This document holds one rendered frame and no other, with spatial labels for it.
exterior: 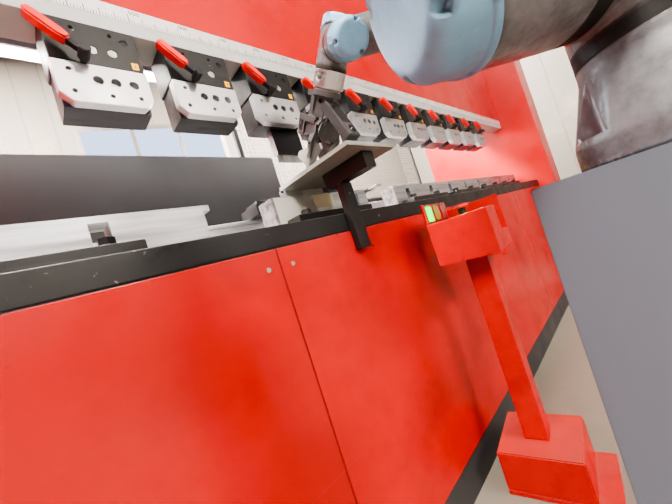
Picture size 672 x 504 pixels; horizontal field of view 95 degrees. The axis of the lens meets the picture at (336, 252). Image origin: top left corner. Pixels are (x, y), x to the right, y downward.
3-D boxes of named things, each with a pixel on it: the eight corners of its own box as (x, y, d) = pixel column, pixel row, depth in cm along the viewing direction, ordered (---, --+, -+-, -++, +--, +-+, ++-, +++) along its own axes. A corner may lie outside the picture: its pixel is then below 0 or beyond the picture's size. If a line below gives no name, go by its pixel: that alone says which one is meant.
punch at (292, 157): (280, 161, 86) (270, 129, 87) (276, 164, 88) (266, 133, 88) (307, 161, 93) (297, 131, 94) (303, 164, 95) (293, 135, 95)
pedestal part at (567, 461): (629, 519, 70) (612, 468, 70) (510, 494, 86) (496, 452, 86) (618, 457, 86) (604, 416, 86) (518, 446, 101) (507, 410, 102)
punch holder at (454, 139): (452, 142, 165) (442, 113, 165) (438, 149, 171) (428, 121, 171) (463, 143, 175) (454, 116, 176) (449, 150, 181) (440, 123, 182)
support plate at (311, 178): (347, 144, 64) (345, 139, 64) (280, 191, 83) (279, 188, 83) (394, 147, 77) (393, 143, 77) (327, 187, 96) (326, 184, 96)
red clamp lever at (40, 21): (24, -2, 49) (93, 47, 54) (26, 17, 52) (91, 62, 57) (16, 3, 48) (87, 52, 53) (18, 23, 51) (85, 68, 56)
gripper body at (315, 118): (316, 137, 87) (324, 90, 82) (338, 145, 82) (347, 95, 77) (295, 136, 82) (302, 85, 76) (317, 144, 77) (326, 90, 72)
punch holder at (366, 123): (357, 131, 109) (343, 87, 109) (341, 143, 115) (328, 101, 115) (382, 134, 119) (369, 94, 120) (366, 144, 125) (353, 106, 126)
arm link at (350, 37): (384, 1, 57) (367, 12, 66) (326, 18, 56) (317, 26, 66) (390, 51, 61) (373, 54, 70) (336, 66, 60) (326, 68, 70)
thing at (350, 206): (390, 239, 70) (361, 149, 70) (347, 253, 80) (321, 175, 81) (400, 236, 73) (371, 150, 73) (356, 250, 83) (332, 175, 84)
